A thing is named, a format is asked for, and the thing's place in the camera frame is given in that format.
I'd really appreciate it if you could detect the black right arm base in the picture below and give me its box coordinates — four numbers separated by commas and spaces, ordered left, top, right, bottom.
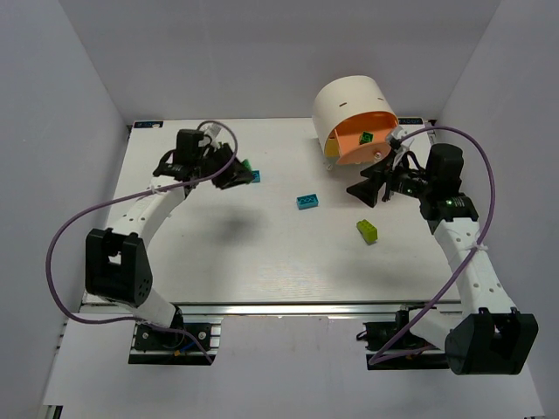
355, 310, 449, 371

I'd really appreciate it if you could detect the yellow drawer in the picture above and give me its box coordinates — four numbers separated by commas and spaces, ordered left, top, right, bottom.
324, 137, 339, 158

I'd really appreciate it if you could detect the white cylindrical drawer cabinet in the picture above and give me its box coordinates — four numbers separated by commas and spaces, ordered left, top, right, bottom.
312, 75, 397, 165

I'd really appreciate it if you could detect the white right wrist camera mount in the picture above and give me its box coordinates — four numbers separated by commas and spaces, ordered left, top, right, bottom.
385, 126, 410, 168

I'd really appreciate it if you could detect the long lime lego brick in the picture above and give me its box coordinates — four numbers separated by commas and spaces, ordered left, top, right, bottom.
356, 219, 378, 245

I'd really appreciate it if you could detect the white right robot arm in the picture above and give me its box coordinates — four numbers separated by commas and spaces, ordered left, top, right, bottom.
347, 144, 539, 375

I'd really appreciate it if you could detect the long teal lego brick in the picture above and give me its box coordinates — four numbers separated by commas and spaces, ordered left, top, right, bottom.
296, 194, 319, 210

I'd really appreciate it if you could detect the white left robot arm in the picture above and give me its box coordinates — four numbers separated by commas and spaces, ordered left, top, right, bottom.
85, 121, 253, 329

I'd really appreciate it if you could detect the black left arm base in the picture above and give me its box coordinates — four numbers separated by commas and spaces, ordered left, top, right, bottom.
128, 316, 221, 366

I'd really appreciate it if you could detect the orange drawer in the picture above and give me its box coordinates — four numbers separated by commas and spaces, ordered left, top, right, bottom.
324, 112, 398, 165

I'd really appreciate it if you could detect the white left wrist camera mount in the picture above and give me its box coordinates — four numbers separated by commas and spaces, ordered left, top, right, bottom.
203, 123, 222, 148

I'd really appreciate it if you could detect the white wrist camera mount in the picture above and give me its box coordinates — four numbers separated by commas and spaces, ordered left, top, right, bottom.
203, 123, 222, 148
385, 126, 410, 168

